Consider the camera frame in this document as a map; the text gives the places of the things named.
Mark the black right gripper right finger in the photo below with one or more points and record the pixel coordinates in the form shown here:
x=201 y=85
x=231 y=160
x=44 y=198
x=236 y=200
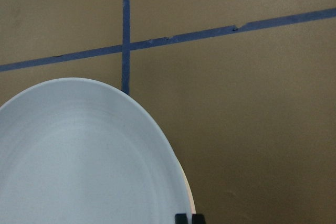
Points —
x=198 y=219

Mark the blue plate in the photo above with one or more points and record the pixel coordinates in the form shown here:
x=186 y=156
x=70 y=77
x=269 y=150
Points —
x=76 y=150

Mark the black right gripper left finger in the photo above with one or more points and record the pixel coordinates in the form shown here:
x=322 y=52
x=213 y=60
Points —
x=181 y=219

